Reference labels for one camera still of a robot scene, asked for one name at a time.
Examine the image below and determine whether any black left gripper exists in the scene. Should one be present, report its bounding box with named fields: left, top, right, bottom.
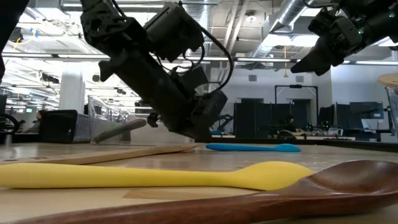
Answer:
left=99, top=49, right=228, bottom=141

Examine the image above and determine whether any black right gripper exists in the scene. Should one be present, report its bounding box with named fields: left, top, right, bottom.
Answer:
left=291, top=7, right=363, bottom=77

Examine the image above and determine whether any black rectangular turner spatula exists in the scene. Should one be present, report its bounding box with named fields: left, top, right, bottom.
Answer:
left=93, top=118, right=147, bottom=144

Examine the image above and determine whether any clear plastic container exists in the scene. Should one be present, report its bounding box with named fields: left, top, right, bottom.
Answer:
left=384, top=84, right=398, bottom=139
left=88, top=95, right=200, bottom=146

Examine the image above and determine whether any light wooden slotted spatula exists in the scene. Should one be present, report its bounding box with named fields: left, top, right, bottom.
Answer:
left=377, top=73, right=398, bottom=88

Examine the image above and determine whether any black mesh organizer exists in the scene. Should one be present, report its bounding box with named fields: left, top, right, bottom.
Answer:
left=39, top=109, right=91, bottom=144

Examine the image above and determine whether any small blue silicone spoon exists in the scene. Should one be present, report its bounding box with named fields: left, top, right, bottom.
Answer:
left=205, top=142, right=302, bottom=154

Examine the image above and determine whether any person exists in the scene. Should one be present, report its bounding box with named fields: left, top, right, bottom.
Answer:
left=279, top=114, right=298, bottom=133
left=22, top=109, right=45, bottom=134

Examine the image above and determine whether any black partition screen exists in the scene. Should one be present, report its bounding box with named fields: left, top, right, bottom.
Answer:
left=233, top=98, right=312, bottom=139

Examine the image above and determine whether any white pillar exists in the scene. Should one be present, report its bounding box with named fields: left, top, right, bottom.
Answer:
left=58, top=61, right=87, bottom=115

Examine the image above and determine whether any horizontal light bar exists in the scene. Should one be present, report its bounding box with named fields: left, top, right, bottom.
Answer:
left=0, top=52, right=398, bottom=65

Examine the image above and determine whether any light wooden fork-edged spatula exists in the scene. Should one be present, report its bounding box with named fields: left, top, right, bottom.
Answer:
left=0, top=143, right=199, bottom=166

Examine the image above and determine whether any yellow silicone spoon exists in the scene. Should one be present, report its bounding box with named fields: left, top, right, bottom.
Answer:
left=0, top=161, right=315, bottom=192

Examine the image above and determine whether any dark wooden spoon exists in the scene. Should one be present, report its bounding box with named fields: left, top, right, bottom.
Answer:
left=14, top=159, right=398, bottom=224

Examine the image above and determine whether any distant black gantry frame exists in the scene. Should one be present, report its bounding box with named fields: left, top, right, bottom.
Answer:
left=274, top=83, right=319, bottom=124

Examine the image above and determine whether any yellow hanging cable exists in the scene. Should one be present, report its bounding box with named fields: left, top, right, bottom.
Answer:
left=282, top=45, right=289, bottom=78

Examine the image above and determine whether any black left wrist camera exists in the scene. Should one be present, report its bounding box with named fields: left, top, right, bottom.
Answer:
left=178, top=64, right=210, bottom=91

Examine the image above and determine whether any silver ceiling duct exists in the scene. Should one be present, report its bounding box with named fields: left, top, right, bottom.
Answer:
left=248, top=0, right=313, bottom=60

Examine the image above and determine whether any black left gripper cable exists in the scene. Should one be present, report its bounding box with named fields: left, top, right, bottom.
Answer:
left=155, top=18, right=234, bottom=94

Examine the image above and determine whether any black aluminium table frame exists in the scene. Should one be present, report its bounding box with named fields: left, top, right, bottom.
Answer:
left=214, top=136, right=398, bottom=154

